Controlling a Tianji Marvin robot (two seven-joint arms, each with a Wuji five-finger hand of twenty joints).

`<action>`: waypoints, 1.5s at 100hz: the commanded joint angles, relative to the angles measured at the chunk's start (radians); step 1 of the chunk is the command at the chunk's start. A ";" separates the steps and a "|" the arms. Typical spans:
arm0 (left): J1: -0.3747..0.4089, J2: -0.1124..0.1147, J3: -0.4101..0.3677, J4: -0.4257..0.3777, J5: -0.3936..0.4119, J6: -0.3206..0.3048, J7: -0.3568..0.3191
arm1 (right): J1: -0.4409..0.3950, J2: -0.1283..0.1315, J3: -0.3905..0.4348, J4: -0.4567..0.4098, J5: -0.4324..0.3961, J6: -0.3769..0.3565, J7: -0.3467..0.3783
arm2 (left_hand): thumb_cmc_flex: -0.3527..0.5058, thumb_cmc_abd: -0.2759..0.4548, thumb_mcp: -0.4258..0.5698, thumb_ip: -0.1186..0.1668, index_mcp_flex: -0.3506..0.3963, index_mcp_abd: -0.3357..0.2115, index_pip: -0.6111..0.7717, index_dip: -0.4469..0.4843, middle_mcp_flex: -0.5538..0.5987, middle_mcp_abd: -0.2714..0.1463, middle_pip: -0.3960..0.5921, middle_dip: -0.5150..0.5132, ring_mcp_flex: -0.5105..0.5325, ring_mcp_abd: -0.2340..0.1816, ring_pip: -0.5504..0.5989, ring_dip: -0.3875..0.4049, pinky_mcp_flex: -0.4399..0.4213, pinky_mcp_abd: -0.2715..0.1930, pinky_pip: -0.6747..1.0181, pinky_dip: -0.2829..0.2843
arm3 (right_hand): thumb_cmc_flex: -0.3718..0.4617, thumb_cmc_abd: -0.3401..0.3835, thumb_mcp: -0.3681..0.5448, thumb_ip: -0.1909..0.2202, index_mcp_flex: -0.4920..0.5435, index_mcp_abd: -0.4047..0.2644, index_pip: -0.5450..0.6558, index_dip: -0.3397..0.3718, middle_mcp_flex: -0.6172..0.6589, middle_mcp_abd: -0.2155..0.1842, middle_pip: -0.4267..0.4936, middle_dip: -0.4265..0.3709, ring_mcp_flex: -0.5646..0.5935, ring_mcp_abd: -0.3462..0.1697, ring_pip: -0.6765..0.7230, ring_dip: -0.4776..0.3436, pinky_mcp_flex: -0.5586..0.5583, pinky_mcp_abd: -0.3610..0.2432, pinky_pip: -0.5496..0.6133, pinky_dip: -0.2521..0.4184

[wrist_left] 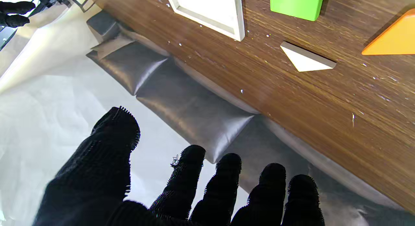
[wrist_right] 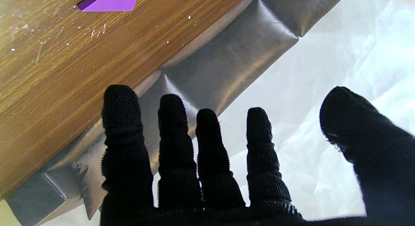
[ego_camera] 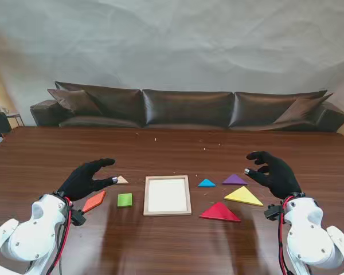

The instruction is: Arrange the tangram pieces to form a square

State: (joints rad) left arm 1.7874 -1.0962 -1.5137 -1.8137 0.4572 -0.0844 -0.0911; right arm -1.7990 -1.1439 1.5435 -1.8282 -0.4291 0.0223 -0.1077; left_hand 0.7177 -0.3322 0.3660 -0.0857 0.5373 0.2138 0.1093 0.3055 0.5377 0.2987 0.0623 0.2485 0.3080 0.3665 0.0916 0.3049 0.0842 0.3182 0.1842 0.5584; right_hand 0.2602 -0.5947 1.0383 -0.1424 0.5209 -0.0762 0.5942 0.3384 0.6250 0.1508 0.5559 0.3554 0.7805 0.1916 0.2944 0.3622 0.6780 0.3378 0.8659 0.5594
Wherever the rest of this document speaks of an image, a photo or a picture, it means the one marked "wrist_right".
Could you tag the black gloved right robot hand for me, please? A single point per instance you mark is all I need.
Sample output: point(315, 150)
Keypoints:
point(126, 174)

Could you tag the purple tangram triangle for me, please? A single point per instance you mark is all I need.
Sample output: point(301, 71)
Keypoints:
point(113, 0)

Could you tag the dark brown leather sofa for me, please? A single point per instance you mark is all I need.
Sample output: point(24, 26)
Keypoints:
point(233, 60)

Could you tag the white crumpled backdrop sheet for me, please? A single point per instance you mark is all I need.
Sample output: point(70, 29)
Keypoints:
point(340, 57)

